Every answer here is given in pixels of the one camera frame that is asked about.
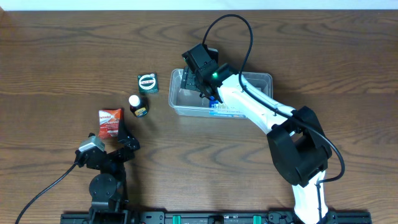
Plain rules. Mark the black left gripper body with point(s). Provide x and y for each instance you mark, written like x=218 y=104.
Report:
x=115 y=152

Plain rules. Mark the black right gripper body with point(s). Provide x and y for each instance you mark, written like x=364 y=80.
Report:
x=191 y=80

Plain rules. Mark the red Panadol ActiFast packet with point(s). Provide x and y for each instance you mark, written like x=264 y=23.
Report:
x=109 y=121

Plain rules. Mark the blue cooling patch box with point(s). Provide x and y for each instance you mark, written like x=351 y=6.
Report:
x=222 y=110

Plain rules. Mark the green Zam-Buk ointment box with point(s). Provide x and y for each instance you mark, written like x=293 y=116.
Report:
x=148 y=83

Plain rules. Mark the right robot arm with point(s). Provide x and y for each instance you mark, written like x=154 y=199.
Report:
x=299 y=149

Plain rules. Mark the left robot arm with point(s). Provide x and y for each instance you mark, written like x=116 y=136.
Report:
x=109 y=188

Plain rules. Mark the clear plastic container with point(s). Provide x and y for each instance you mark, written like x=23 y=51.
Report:
x=189 y=103

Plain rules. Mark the dark syrup bottle white cap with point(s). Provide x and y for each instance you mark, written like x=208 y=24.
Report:
x=138 y=107

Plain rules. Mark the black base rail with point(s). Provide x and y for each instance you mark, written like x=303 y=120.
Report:
x=272 y=217

